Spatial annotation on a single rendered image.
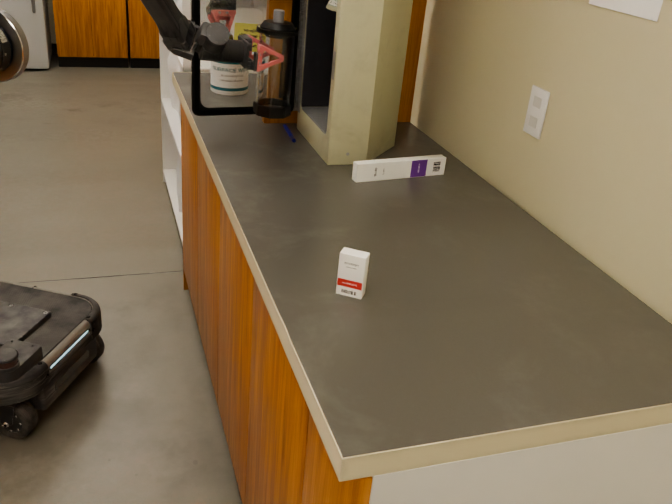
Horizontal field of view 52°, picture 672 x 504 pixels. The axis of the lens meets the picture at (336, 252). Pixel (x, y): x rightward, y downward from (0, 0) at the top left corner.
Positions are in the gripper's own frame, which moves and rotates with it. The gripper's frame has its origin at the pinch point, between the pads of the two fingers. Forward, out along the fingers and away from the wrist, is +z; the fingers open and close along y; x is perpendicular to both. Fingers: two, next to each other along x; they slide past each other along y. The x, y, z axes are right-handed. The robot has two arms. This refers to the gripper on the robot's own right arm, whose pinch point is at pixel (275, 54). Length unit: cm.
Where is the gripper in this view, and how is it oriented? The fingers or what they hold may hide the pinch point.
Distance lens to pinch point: 189.3
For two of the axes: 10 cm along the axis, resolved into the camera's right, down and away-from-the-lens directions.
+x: -1.4, 8.9, 4.3
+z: 9.3, -0.3, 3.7
